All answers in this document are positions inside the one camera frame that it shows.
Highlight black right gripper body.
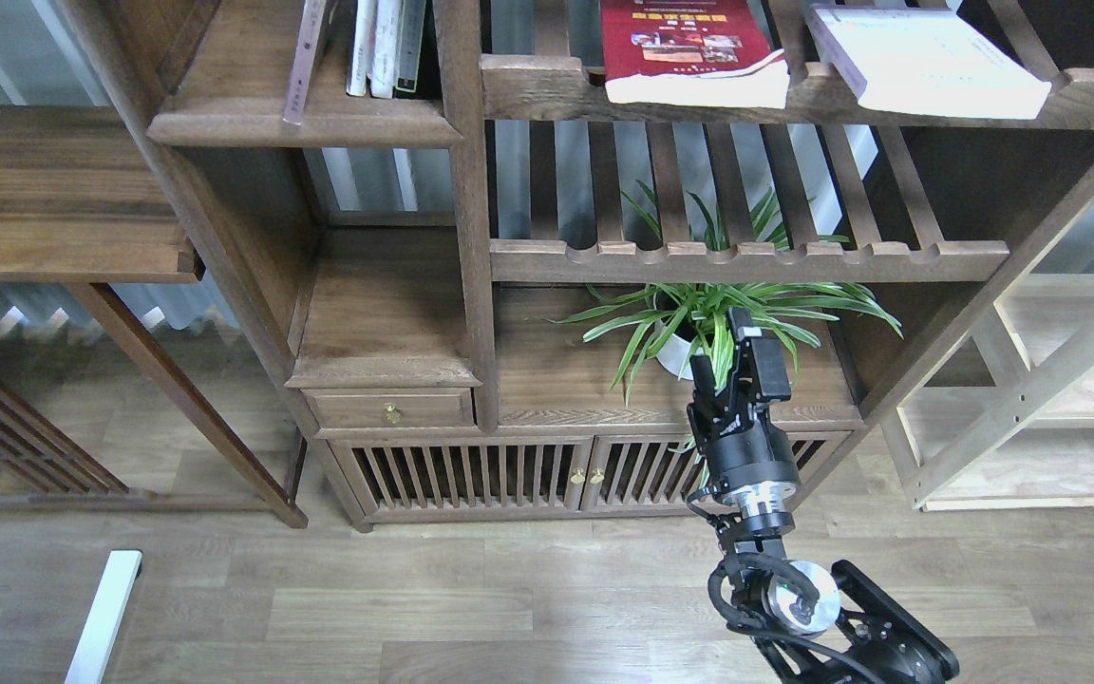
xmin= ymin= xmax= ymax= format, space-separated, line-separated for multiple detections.
xmin=687 ymin=385 xmax=800 ymax=523

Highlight maroon book white characters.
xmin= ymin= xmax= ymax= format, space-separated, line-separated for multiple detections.
xmin=282 ymin=1 xmax=335 ymax=125

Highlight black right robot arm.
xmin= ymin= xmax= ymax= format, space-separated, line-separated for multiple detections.
xmin=687 ymin=308 xmax=961 ymax=683

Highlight red book on shelf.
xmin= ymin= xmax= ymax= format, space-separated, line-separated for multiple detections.
xmin=600 ymin=1 xmax=790 ymax=109

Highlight white plant pot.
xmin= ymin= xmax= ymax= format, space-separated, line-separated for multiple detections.
xmin=656 ymin=321 xmax=735 ymax=390

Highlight green spider plant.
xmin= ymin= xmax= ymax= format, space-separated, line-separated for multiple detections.
xmin=547 ymin=179 xmax=904 ymax=490

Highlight dark wooden bookshelf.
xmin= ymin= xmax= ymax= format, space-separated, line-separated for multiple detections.
xmin=58 ymin=1 xmax=1094 ymax=531

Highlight dark upright book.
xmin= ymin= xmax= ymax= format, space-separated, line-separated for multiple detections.
xmin=392 ymin=0 xmax=428 ymax=98

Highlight dark wooden side table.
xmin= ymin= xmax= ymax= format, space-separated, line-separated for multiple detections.
xmin=0 ymin=105 xmax=309 ymax=528

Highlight white post on floor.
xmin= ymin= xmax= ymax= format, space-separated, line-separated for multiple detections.
xmin=65 ymin=549 xmax=143 ymax=683

